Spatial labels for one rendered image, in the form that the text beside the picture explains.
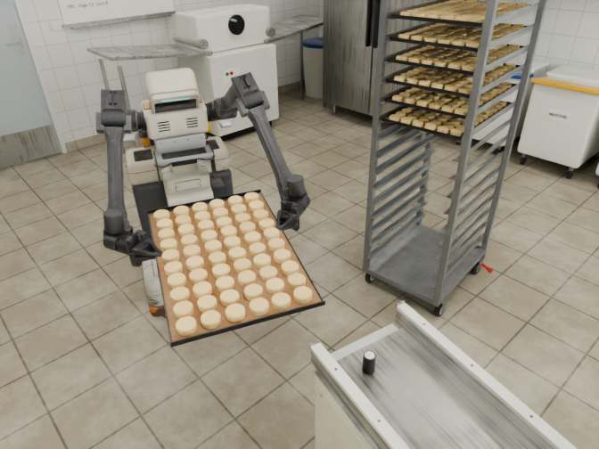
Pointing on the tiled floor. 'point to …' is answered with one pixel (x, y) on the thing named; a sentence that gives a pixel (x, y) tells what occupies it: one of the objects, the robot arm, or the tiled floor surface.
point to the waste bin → (313, 66)
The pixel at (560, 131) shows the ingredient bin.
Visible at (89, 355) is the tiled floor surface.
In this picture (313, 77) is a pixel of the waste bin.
